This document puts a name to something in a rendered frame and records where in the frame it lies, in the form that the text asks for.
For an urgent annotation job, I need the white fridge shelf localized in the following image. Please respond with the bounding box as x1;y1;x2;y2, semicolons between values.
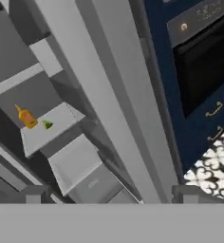
20;101;86;159

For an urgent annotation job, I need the grey fridge door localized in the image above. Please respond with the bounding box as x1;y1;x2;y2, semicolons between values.
32;0;185;205

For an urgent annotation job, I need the green lemon wedge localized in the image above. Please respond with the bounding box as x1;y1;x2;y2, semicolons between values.
41;119;54;131

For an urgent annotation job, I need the dark blue drawer front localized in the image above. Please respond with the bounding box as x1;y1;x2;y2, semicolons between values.
185;117;224;175
183;76;224;132

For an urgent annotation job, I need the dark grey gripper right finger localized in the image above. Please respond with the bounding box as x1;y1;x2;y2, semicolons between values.
171;184;224;205

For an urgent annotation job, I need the dark blue cupboard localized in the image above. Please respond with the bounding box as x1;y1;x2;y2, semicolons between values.
143;0;224;176

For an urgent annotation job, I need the grey fridge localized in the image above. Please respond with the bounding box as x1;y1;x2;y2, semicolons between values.
0;0;145;205

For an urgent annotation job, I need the pale grey fridge drawer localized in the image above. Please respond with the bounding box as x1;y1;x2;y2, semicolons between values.
66;162;125;204
47;133;104;197

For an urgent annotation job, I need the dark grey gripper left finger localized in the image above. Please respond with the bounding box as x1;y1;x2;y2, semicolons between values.
0;184;54;205

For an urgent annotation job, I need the brass drawer handle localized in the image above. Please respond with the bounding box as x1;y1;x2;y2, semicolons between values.
207;125;224;142
205;101;224;119

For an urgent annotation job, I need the black oven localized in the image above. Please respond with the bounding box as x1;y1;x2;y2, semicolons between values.
165;0;224;121

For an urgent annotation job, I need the amber bottle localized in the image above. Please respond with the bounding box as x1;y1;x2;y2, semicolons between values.
14;103;39;130

